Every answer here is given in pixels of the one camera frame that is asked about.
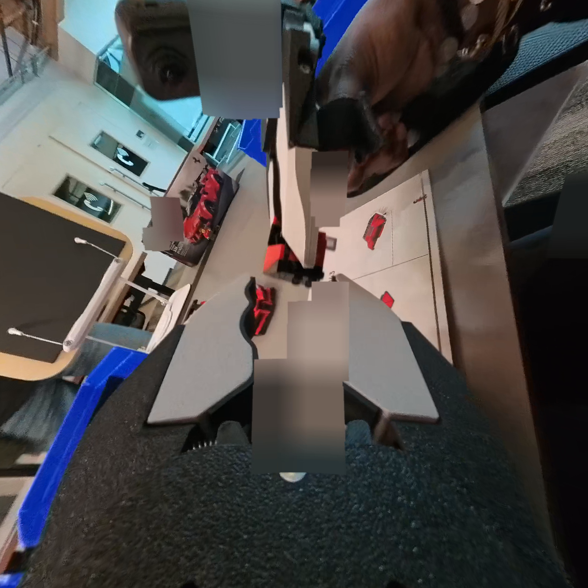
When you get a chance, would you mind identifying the red black brick subassembly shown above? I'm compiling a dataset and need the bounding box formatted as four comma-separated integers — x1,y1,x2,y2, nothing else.
263,220,328,285

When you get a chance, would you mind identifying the person's right hand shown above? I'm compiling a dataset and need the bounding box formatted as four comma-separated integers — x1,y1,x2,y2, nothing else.
317,0,460,196

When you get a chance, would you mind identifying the white bar bracket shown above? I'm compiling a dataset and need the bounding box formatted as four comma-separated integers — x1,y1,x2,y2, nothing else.
62,257,124,353

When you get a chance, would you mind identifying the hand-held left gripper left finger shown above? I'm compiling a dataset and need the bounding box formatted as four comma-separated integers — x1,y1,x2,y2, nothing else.
146,276,257,425

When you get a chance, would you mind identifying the white instruction booklet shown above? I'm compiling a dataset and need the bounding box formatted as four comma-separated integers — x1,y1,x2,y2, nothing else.
322,169,454,366

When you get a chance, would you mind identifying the dark wall sign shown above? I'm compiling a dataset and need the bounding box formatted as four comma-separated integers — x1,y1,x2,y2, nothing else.
52,174,124,224
89,130,151,177

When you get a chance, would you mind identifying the toy set cardboard box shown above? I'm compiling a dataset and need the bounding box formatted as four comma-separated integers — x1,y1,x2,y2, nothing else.
166,154,240,268

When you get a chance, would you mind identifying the black panel with wooden edge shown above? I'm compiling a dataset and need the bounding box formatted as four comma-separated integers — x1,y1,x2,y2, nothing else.
0,192,135,381

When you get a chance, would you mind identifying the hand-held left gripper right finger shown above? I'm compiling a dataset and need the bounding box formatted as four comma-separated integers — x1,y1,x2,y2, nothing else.
336,274,441,432

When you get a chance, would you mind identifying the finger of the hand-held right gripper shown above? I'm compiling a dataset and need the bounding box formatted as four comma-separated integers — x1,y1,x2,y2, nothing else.
275,117,329,269
266,156,280,239

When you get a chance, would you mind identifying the red brick-built toy car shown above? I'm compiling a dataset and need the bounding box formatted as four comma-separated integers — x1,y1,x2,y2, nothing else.
253,284,277,337

